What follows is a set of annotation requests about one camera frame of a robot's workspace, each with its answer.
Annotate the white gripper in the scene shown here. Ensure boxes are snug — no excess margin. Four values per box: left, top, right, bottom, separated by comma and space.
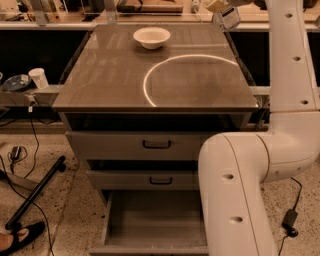
204, 0, 254, 13

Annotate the clear plastic water bottle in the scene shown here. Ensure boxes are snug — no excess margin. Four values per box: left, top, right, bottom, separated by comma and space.
215, 6, 240, 31

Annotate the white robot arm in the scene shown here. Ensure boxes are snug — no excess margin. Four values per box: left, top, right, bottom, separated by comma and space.
198, 0, 320, 256

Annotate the grey drawer cabinet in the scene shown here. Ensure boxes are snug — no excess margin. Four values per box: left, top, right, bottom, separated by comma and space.
52, 23, 260, 208

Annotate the top drawer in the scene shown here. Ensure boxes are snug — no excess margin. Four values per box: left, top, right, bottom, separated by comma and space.
66, 131, 212, 161

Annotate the middle drawer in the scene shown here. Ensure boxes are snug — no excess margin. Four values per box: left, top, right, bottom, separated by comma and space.
87, 170, 199, 190

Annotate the open bottom drawer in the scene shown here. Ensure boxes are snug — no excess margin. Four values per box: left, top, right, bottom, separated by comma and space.
89, 190, 208, 256

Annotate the white bowl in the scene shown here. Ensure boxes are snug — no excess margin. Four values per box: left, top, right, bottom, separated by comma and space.
133, 27, 171, 50

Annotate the white paper cup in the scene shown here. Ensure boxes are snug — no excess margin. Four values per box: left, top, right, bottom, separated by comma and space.
28, 68, 49, 89

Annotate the dark blue bowl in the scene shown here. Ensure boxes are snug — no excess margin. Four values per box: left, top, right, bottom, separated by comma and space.
3, 74, 31, 92

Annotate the black pole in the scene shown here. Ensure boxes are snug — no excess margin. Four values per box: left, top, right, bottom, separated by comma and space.
5, 156, 66, 230

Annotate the black power adapter right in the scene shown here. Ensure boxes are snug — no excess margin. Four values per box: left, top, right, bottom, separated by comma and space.
282, 209, 298, 238

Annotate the black power adapter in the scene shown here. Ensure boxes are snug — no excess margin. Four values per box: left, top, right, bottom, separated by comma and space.
10, 146, 21, 161
282, 209, 298, 238

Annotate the black power adapter left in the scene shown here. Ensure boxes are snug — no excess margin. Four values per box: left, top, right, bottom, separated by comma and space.
10, 146, 21, 161

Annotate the black shoe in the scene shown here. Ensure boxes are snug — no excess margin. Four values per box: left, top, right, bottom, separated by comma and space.
0, 222, 45, 256

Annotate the black cable left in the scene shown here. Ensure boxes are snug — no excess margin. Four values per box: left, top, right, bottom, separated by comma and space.
0, 106, 56, 256

